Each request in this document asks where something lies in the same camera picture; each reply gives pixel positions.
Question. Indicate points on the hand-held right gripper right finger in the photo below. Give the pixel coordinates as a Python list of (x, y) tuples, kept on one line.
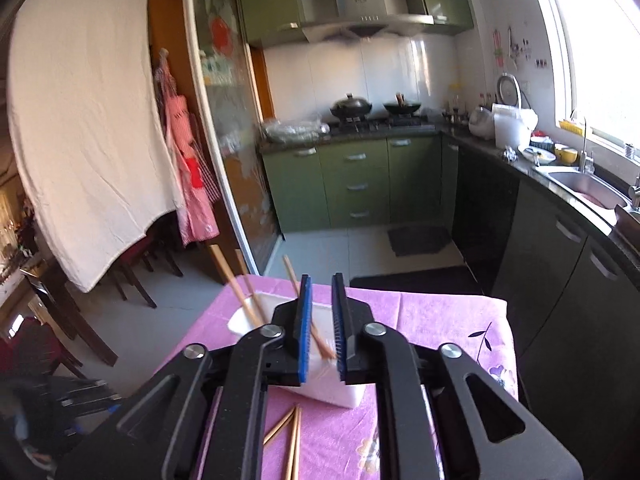
[(340, 330)]

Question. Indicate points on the red cushioned chair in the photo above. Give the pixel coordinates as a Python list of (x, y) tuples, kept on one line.
[(35, 345)]

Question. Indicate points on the dark floor mat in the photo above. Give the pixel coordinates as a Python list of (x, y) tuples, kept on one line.
[(419, 240), (415, 280)]

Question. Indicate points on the white plastic container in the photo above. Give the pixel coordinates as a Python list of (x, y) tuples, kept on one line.
[(512, 125)]

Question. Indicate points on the steel kitchen sink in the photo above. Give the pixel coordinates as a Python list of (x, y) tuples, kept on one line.
[(590, 187)]

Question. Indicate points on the bunch of wooden chopsticks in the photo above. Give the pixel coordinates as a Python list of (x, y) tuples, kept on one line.
[(290, 440)]

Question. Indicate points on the white rice cooker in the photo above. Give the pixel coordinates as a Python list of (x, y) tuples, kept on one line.
[(482, 122)]

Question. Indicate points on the red checked apron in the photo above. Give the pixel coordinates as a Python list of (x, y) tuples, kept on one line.
[(192, 175)]

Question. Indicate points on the yellow cup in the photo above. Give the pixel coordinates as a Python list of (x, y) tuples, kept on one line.
[(567, 154)]

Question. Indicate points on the sliding glass door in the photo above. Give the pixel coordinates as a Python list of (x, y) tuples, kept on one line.
[(230, 135)]

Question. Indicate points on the black wok with spatula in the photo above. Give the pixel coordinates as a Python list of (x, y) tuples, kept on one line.
[(402, 106)]

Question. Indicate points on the black gas stove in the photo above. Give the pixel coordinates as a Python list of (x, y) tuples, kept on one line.
[(380, 124)]

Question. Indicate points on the white bowl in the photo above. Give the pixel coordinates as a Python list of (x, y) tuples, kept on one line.
[(537, 154)]

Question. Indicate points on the small steel faucet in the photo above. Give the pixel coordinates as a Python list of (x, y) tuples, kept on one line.
[(585, 150)]

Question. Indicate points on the dark wooden chair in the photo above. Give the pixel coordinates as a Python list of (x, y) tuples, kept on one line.
[(140, 270)]

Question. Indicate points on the kitchen window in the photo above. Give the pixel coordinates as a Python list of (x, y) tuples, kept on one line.
[(600, 45)]

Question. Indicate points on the white plastic utensil holder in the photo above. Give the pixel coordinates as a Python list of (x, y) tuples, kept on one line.
[(320, 387)]

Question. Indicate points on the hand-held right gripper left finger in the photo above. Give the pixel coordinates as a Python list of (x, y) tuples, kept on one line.
[(305, 330)]

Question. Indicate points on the steel range hood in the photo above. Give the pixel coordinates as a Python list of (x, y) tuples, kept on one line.
[(360, 7)]

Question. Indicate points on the black wok with lid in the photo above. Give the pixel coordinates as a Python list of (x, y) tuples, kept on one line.
[(351, 107)]

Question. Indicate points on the dark lower cabinets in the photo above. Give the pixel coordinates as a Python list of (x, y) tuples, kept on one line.
[(540, 240)]

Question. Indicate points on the green lower cabinets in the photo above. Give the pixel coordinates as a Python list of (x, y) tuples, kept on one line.
[(350, 185)]

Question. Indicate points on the white hanging cloth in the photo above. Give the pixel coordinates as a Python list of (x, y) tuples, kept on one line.
[(85, 125)]

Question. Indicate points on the purple floral tablecloth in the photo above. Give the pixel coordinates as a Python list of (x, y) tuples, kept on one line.
[(430, 320)]

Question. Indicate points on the clear plastic bag pile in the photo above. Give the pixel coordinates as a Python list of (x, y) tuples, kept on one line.
[(295, 130)]

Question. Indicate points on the seasoning bottles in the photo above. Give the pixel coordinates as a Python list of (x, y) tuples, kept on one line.
[(455, 107)]

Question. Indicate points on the light wooden chopstick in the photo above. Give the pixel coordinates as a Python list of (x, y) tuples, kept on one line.
[(232, 285), (320, 342), (250, 295)]

